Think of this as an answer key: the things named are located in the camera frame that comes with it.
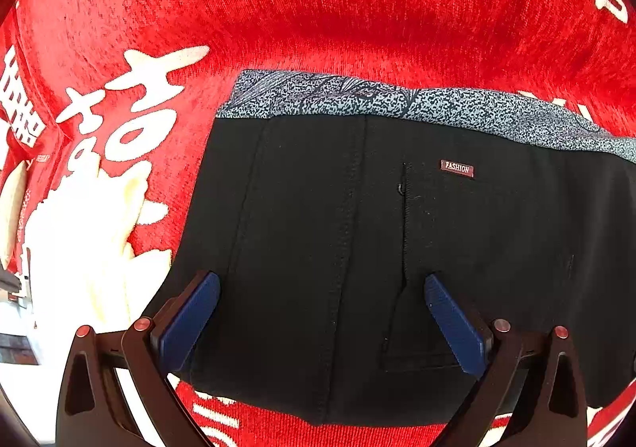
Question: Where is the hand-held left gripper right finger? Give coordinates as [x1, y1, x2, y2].
[424, 273, 590, 447]

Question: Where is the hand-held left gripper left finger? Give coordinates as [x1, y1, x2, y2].
[54, 270, 222, 447]

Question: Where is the black pants grey patterned waistband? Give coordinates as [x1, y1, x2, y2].
[176, 69, 636, 428]

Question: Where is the cream pillow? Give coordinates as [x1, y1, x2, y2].
[0, 161, 29, 270]

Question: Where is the red printed blanket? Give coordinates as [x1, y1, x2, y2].
[0, 0, 636, 447]

